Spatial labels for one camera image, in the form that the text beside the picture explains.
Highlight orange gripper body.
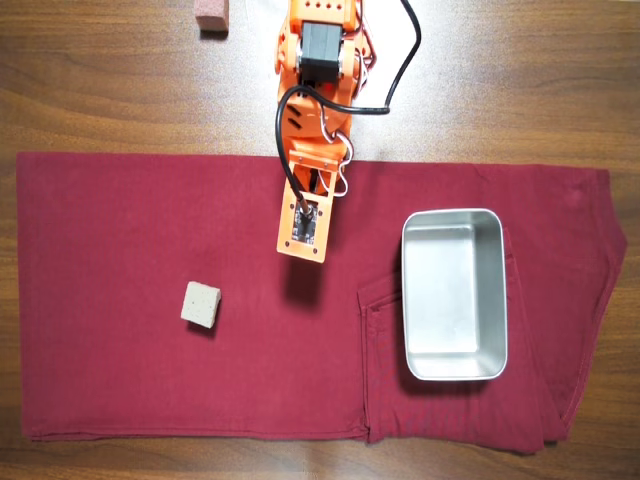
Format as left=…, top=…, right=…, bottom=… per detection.
left=275, top=85, right=355, bottom=151

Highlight beige speckled cube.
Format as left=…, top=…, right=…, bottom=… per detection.
left=179, top=280, right=223, bottom=330

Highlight pink sponge block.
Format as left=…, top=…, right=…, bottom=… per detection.
left=194, top=0, right=232, bottom=34

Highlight dark red cloth trousers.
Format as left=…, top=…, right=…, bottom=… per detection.
left=14, top=151, right=629, bottom=456

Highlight rectangular metal tray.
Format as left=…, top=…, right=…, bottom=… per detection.
left=399, top=207, right=509, bottom=382

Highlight red white servo wires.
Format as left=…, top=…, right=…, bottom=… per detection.
left=319, top=112, right=354, bottom=199

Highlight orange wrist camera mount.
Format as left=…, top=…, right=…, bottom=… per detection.
left=276, top=139, right=350, bottom=264

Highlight black camera cable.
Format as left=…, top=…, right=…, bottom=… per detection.
left=274, top=0, right=423, bottom=221

